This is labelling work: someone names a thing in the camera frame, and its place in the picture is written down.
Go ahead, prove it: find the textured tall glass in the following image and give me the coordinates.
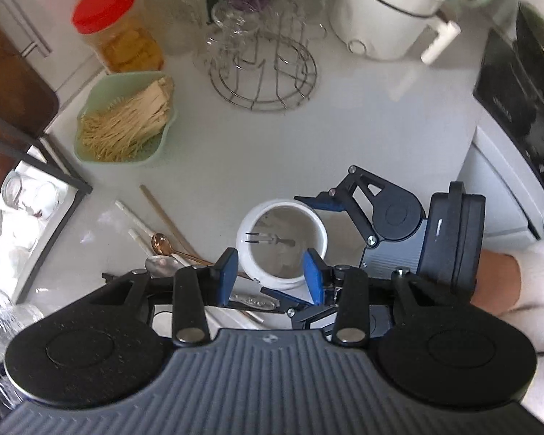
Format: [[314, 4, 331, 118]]
[[0, 301, 44, 372]]

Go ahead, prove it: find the white drying tray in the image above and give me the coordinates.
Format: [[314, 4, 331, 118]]
[[0, 145, 80, 304]]

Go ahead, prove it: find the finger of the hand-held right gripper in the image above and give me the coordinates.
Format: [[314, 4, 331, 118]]
[[259, 286, 341, 331], [294, 165, 406, 248]]

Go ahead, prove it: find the white chopstick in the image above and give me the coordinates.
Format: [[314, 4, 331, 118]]
[[128, 229, 173, 264], [115, 200, 266, 329]]

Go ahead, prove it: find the black induction cooktop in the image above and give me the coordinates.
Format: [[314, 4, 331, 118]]
[[473, 27, 544, 191]]

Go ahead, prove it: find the enoki mushroom bunch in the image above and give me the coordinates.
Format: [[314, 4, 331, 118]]
[[79, 77, 175, 161]]

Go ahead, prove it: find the wire glass-drying rack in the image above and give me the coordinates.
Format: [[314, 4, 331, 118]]
[[193, 0, 336, 78]]

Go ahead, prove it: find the copper spoon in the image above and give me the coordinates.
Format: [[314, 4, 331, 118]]
[[152, 233, 216, 267]]

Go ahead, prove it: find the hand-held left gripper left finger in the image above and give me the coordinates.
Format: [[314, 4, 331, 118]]
[[90, 247, 241, 346]]

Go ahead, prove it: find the tan wooden chopstick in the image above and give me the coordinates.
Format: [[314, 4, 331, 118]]
[[139, 184, 200, 259]]

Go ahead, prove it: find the brown wooden cutting board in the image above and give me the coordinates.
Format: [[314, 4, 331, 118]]
[[0, 7, 59, 139]]

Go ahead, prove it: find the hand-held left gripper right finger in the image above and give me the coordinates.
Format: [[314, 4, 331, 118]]
[[302, 248, 441, 346]]

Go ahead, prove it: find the white rice cooker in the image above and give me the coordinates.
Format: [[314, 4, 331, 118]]
[[329, 0, 462, 65]]

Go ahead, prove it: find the silver metal spoon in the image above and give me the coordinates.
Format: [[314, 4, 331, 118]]
[[145, 255, 279, 312]]

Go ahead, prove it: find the green plastic basket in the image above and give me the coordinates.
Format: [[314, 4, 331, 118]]
[[74, 71, 178, 164]]

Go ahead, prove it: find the small metal fork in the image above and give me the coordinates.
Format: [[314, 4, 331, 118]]
[[245, 232, 295, 246]]

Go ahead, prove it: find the tall clear glass jar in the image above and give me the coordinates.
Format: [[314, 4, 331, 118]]
[[138, 0, 209, 57]]

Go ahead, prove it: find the white ceramic mug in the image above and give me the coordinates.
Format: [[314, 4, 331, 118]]
[[236, 198, 329, 291]]

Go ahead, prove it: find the black-frame tray of glasses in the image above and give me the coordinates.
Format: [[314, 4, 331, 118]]
[[0, 104, 94, 304]]

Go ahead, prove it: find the metal cabinet handle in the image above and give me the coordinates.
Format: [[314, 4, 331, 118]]
[[0, 0, 53, 58]]

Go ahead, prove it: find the metal wok with lid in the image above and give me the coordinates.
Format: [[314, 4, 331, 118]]
[[514, 1, 544, 114]]

